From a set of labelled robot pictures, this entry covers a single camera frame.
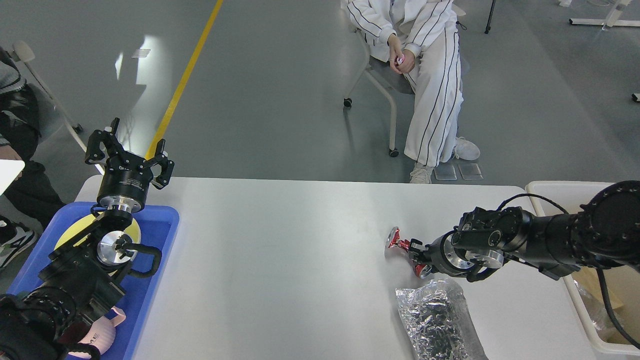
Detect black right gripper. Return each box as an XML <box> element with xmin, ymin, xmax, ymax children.
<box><xmin>407</xmin><ymin>231</ymin><xmax>476</xmax><ymax>280</ymax></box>

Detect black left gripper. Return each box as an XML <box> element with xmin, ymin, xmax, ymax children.
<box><xmin>85</xmin><ymin>118</ymin><xmax>175</xmax><ymax>214</ymax></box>

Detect crushed red soda can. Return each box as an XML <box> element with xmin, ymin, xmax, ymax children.
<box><xmin>386</xmin><ymin>227</ymin><xmax>434</xmax><ymax>273</ymax></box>

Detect silver foil bag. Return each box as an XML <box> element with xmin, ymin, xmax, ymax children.
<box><xmin>573</xmin><ymin>280</ymin><xmax>618</xmax><ymax>342</ymax></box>
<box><xmin>395</xmin><ymin>277</ymin><xmax>488</xmax><ymax>360</ymax></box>

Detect yellow plastic plate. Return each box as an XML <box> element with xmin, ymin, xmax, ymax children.
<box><xmin>54</xmin><ymin>214</ymin><xmax>142</xmax><ymax>276</ymax></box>

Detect pink HOME mug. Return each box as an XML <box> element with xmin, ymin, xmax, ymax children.
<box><xmin>69</xmin><ymin>306</ymin><xmax>127</xmax><ymax>356</ymax></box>

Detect brown paper bag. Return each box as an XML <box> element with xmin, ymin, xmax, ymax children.
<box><xmin>570</xmin><ymin>267</ymin><xmax>624</xmax><ymax>310</ymax></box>

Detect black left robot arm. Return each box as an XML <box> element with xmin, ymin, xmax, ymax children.
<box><xmin>0</xmin><ymin>118</ymin><xmax>174</xmax><ymax>360</ymax></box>

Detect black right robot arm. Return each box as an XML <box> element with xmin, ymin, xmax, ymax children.
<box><xmin>387</xmin><ymin>180</ymin><xmax>640</xmax><ymax>347</ymax></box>

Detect blue plastic tray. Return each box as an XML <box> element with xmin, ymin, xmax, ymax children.
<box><xmin>7</xmin><ymin>202</ymin><xmax>179</xmax><ymax>360</ymax></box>

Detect grey chair at left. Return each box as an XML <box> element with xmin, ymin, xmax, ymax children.
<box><xmin>8</xmin><ymin>40</ymin><xmax>87</xmax><ymax>153</ymax></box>

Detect left floor marker plate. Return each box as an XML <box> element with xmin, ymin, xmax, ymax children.
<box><xmin>433</xmin><ymin>163</ymin><xmax>458</xmax><ymax>182</ymax></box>

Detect floor marker plate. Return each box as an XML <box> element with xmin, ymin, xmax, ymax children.
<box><xmin>433</xmin><ymin>163</ymin><xmax>458</xmax><ymax>182</ymax></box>
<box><xmin>458</xmin><ymin>162</ymin><xmax>484</xmax><ymax>181</ymax></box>

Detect right floor marker plate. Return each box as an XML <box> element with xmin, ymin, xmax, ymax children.
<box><xmin>458</xmin><ymin>162</ymin><xmax>484</xmax><ymax>181</ymax></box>

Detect standing person in dark clothes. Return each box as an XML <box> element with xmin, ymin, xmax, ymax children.
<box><xmin>0</xmin><ymin>47</ymin><xmax>66</xmax><ymax>271</ymax></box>

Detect white side table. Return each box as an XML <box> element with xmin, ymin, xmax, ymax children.
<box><xmin>0</xmin><ymin>159</ymin><xmax>25</xmax><ymax>195</ymax></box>

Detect white plastic bin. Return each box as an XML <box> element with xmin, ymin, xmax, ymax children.
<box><xmin>525</xmin><ymin>180</ymin><xmax>640</xmax><ymax>360</ymax></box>

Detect grey rolling chair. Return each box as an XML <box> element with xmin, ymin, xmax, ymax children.
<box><xmin>343</xmin><ymin>24</ymin><xmax>414</xmax><ymax>158</ymax></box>

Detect seated person in white tracksuit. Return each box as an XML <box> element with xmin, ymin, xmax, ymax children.
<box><xmin>341</xmin><ymin>0</ymin><xmax>481</xmax><ymax>184</ymax></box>

